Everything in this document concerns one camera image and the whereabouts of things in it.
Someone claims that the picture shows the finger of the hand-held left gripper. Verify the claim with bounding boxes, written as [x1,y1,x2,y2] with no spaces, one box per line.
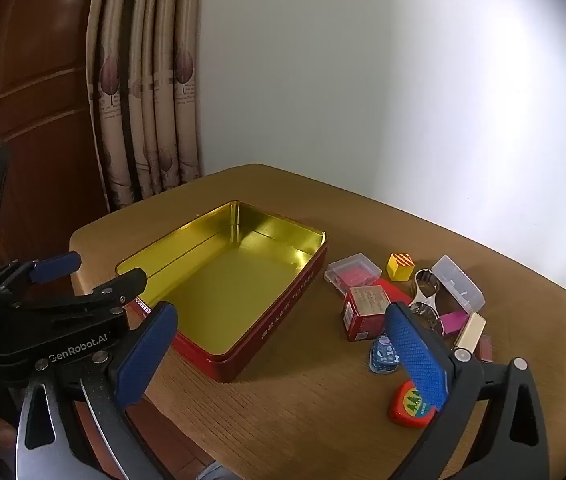
[0,252,83,293]
[10,267,148,312]

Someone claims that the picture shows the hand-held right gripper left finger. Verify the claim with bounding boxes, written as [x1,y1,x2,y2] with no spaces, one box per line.
[16,302,179,480]

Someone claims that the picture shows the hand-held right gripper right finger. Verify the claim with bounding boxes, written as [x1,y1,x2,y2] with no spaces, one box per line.
[384,302,550,480]

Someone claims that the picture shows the blue patterned eraser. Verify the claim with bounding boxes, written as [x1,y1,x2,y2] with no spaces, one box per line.
[367,334,405,375]

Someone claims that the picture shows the red round tape measure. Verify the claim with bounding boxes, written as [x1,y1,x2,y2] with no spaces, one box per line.
[388,380,442,429]

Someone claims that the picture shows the cream rectangular bar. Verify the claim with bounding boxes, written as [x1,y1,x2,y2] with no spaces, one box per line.
[451,312,486,353]

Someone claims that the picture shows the small patterned cardboard box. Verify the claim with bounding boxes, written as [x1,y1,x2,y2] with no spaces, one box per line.
[341,285,390,342]

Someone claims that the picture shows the long clear plastic case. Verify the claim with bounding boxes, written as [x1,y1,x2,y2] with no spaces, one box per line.
[431,254,486,312]

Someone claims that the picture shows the red tin box gold inside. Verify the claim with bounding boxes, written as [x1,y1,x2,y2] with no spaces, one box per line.
[114,200,329,383]

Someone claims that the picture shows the small magenta block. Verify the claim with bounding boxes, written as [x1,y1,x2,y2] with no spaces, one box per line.
[438,310,470,337]

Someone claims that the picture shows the flat red block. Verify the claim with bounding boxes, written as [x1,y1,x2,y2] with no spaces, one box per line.
[377,279,414,307]

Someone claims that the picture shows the yellow striped wooden cube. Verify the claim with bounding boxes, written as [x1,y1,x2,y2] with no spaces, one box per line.
[386,253,417,281]

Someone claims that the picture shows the small clear box pink contents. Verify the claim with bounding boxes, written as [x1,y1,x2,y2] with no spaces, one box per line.
[325,253,382,297]

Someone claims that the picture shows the brown wooden door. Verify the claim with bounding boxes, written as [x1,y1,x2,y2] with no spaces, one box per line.
[0,0,114,311]

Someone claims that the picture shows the beige printed curtain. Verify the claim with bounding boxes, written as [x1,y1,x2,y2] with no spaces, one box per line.
[86,0,205,211]

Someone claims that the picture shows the metal ring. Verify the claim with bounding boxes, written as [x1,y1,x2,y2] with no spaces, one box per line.
[407,268,456,337]

